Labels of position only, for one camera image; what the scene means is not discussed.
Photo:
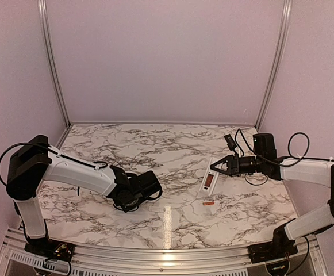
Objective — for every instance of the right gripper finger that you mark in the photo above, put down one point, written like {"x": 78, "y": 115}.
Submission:
{"x": 220, "y": 163}
{"x": 221, "y": 171}

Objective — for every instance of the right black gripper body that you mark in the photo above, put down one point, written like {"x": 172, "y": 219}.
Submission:
{"x": 235, "y": 165}

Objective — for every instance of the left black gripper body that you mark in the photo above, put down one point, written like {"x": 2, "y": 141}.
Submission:
{"x": 133, "y": 204}

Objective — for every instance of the white remote control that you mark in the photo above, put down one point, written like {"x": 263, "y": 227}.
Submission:
{"x": 209, "y": 190}

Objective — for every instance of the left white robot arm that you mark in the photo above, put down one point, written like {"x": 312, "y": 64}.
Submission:
{"x": 37, "y": 161}

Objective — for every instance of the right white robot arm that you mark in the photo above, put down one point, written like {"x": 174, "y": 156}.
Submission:
{"x": 264, "y": 159}

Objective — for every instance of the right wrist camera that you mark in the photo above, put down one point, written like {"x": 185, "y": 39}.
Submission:
{"x": 230, "y": 142}

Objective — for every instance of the front aluminium rail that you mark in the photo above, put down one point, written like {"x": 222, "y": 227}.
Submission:
{"x": 102, "y": 260}

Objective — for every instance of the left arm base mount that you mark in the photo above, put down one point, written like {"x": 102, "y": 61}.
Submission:
{"x": 51, "y": 249}

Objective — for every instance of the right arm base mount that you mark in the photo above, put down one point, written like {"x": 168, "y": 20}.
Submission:
{"x": 273, "y": 248}

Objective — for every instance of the right aluminium corner post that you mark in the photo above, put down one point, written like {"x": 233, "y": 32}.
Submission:
{"x": 278, "y": 56}

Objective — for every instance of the aluminium corner post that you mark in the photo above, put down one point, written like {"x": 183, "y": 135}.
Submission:
{"x": 278, "y": 56}
{"x": 42, "y": 6}

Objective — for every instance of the left aluminium corner post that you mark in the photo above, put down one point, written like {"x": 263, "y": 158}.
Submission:
{"x": 42, "y": 6}

